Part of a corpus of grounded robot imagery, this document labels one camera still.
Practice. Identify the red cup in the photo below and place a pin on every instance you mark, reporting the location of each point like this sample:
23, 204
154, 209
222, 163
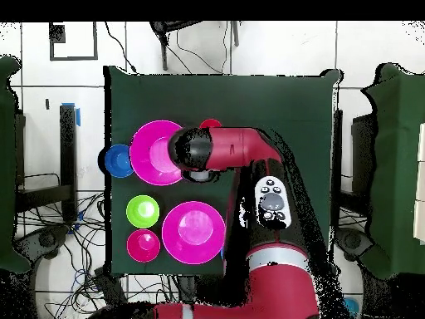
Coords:
210, 123

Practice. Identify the large pink bowl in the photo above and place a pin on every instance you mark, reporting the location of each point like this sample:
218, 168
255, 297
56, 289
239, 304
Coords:
194, 232
149, 153

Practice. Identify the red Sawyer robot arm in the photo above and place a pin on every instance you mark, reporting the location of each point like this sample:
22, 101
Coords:
275, 289

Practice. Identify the dark green tablecloth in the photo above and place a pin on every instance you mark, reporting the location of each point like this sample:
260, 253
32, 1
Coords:
215, 99

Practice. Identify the small green bowl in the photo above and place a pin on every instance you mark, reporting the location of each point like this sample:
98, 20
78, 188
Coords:
142, 211

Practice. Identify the small dark blue bowl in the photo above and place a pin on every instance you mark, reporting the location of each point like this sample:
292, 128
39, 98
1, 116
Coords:
117, 161

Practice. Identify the small crimson bowl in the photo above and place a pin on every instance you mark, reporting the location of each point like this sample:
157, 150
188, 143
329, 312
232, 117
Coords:
143, 246

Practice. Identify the blue tape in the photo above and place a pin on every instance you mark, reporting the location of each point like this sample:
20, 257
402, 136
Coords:
78, 118

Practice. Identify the black bench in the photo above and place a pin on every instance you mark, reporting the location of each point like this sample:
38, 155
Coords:
68, 149

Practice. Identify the black power brick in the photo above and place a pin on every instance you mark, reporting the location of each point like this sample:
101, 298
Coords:
109, 285

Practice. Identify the grey office chair base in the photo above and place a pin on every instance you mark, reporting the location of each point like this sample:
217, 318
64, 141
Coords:
353, 242
46, 239

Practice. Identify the small black marker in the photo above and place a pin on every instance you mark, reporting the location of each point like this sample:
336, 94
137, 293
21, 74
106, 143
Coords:
47, 104

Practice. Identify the green-covered side table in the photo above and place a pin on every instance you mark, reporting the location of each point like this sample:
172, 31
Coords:
398, 166
6, 166

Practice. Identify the blue disc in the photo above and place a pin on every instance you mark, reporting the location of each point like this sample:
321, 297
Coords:
352, 305

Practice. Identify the white boxes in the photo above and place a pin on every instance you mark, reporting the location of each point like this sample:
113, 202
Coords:
421, 182

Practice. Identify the black square frame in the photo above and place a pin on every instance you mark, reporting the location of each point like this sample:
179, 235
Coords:
57, 33

